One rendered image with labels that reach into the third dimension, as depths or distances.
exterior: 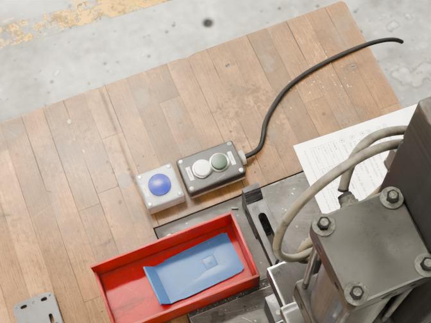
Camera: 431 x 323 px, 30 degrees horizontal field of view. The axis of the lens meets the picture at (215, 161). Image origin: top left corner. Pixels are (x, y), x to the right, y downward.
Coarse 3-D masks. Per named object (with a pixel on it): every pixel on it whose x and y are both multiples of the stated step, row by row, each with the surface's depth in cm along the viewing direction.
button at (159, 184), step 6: (156, 174) 139; (162, 174) 139; (150, 180) 139; (156, 180) 138; (162, 180) 138; (168, 180) 138; (150, 186) 138; (156, 186) 138; (162, 186) 138; (168, 186) 138; (156, 192) 138; (162, 192) 138
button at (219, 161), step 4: (216, 156) 140; (220, 156) 140; (224, 156) 140; (212, 160) 140; (216, 160) 140; (220, 160) 139; (224, 160) 139; (212, 164) 139; (216, 164) 139; (220, 164) 139; (224, 164) 139; (216, 168) 139; (220, 168) 139
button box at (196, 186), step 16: (352, 48) 151; (320, 64) 150; (272, 112) 146; (224, 144) 142; (192, 160) 140; (208, 160) 140; (240, 160) 140; (192, 176) 139; (208, 176) 139; (224, 176) 139; (240, 176) 140; (192, 192) 138
